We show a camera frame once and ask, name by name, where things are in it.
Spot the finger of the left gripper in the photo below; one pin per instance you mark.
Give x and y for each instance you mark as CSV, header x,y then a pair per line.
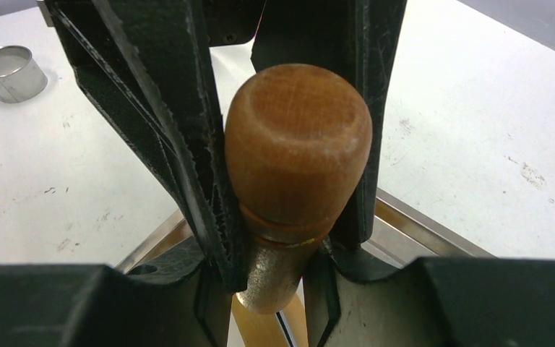
x,y
356,40

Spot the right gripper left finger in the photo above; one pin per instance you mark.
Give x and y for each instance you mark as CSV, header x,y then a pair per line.
x,y
172,300

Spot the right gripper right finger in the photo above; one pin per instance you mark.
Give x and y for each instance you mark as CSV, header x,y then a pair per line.
x,y
353,298

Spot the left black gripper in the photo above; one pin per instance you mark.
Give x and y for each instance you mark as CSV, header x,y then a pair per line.
x,y
146,67

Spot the stainless steel tray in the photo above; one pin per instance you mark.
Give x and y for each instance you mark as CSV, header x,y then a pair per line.
x,y
400,234

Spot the wooden rolling pin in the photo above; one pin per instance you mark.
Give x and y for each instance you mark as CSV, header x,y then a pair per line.
x,y
297,140

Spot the metal ring cutter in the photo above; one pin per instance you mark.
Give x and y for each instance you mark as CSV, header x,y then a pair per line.
x,y
20,76

